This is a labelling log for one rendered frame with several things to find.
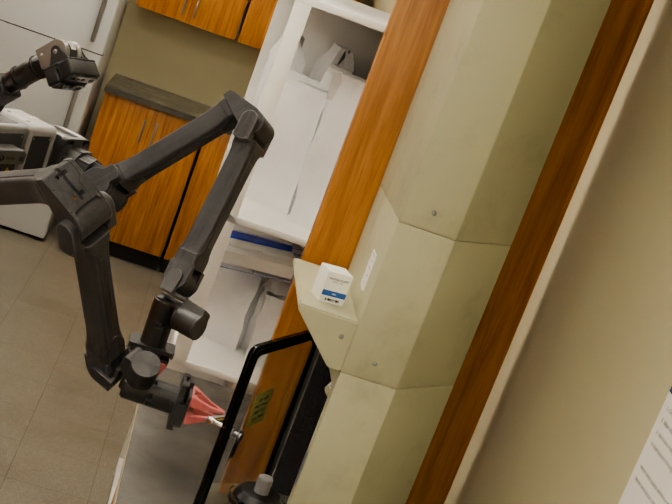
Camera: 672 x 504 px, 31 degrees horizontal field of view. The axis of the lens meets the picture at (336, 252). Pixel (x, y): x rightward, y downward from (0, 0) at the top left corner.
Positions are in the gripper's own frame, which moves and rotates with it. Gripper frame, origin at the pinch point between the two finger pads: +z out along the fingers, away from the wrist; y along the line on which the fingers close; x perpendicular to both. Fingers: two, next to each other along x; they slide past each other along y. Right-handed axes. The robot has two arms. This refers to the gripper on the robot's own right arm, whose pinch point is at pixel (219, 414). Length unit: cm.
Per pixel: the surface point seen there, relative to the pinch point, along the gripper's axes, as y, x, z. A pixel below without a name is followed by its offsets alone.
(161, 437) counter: -25.1, 39.7, -6.4
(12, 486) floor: -118, 178, -40
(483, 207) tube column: 59, -14, 30
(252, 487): -1.4, -24.9, 7.6
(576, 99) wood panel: 82, 20, 47
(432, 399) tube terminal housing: 19.5, -6.7, 36.9
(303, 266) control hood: 31.9, 9.9, 6.1
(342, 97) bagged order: 57, 113, 12
